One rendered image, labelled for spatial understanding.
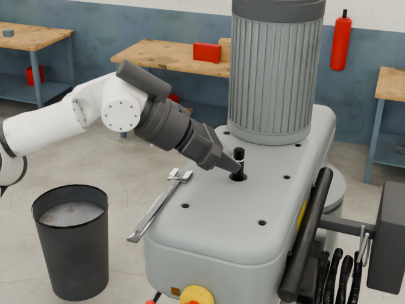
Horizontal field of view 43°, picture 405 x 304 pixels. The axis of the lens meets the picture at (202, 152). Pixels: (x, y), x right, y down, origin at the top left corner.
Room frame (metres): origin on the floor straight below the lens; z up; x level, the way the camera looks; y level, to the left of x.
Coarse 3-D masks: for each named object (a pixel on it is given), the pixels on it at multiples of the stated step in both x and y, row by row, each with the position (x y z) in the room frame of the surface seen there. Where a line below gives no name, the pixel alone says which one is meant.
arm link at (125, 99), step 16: (128, 64) 0.83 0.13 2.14; (112, 80) 0.85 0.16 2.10; (128, 80) 0.83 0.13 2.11; (144, 80) 0.83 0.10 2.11; (160, 80) 0.85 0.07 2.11; (112, 96) 0.79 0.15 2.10; (128, 96) 0.80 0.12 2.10; (144, 96) 0.84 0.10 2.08; (160, 96) 0.83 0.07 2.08; (112, 112) 0.78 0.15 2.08; (128, 112) 0.78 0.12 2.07; (144, 112) 0.82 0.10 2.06; (160, 112) 0.82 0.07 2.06; (112, 128) 0.78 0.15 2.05; (128, 128) 0.78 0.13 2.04; (144, 128) 0.81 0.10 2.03; (160, 128) 0.81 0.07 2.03
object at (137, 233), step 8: (176, 168) 0.91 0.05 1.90; (168, 176) 0.88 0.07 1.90; (184, 176) 0.88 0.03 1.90; (168, 184) 0.85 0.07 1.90; (176, 184) 0.85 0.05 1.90; (168, 192) 0.81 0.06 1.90; (160, 200) 0.79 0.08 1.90; (152, 208) 0.76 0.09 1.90; (160, 208) 0.76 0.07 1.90; (144, 216) 0.74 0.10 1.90; (152, 216) 0.74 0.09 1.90; (144, 224) 0.71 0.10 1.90; (136, 232) 0.69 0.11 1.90; (144, 232) 0.69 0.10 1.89; (128, 240) 0.67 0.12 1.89; (136, 240) 0.67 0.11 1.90
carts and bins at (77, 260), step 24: (48, 192) 2.80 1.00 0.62; (72, 192) 2.88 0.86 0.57; (96, 192) 2.85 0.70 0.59; (48, 216) 2.70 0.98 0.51; (72, 216) 2.70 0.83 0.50; (96, 216) 2.71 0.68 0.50; (48, 240) 2.46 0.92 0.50; (72, 240) 2.44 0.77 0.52; (96, 240) 2.53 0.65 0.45; (48, 264) 2.51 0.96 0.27; (72, 264) 2.45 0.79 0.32; (96, 264) 2.53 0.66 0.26; (72, 288) 2.46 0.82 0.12; (96, 288) 2.52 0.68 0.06
